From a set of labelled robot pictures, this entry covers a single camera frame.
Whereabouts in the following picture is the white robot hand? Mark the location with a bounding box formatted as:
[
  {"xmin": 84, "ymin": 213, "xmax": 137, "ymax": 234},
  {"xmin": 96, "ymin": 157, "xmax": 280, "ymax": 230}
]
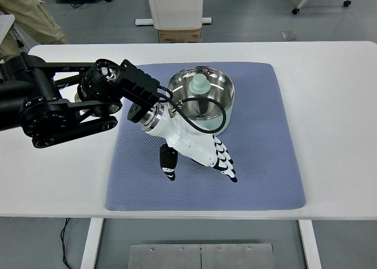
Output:
[{"xmin": 145, "ymin": 109, "xmax": 239, "ymax": 184}]

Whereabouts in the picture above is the green pot with handle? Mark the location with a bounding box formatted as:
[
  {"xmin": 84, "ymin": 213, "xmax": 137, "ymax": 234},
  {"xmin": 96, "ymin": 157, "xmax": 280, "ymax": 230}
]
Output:
[{"xmin": 167, "ymin": 65, "xmax": 236, "ymax": 136}]

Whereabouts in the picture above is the glass lid with green knob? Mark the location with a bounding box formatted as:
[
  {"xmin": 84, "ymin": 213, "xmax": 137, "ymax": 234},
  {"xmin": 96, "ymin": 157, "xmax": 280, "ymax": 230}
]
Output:
[{"xmin": 167, "ymin": 65, "xmax": 236, "ymax": 121}]

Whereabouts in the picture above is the blue-grey textured mat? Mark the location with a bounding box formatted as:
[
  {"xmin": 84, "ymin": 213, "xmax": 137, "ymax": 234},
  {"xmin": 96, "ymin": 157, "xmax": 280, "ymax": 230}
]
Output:
[{"xmin": 105, "ymin": 62, "xmax": 307, "ymax": 212}]

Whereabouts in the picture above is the brown cardboard box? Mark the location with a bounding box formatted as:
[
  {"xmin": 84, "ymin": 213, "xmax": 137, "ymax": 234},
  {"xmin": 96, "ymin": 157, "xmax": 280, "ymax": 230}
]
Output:
[{"xmin": 157, "ymin": 28, "xmax": 203, "ymax": 44}]

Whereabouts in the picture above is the grey metal plate with screws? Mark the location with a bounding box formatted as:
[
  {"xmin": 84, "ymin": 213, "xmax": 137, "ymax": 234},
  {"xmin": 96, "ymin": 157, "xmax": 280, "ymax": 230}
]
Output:
[{"xmin": 127, "ymin": 243, "xmax": 275, "ymax": 269}]

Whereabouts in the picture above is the white table leg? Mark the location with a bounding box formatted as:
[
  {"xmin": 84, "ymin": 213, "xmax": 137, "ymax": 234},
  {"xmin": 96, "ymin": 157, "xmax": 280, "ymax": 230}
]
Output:
[
  {"xmin": 80, "ymin": 218, "xmax": 104, "ymax": 269},
  {"xmin": 297, "ymin": 220, "xmax": 322, "ymax": 269}
]

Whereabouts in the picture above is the person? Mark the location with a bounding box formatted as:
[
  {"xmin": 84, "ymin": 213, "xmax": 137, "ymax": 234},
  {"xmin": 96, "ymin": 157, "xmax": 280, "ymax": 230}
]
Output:
[{"xmin": 0, "ymin": 0, "xmax": 70, "ymax": 62}]

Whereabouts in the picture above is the white side table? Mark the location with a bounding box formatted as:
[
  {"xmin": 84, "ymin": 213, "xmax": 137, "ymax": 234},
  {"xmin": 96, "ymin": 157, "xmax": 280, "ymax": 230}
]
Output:
[{"xmin": 0, "ymin": 14, "xmax": 15, "ymax": 43}]

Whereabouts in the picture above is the white cabinet pedestal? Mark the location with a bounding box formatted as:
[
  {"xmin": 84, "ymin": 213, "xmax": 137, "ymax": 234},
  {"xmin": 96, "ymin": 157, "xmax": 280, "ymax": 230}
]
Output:
[{"xmin": 134, "ymin": 0, "xmax": 213, "ymax": 31}]

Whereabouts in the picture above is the black floor cable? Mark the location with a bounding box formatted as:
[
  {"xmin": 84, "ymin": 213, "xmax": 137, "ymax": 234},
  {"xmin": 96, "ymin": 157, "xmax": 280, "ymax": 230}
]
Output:
[{"xmin": 59, "ymin": 218, "xmax": 72, "ymax": 269}]

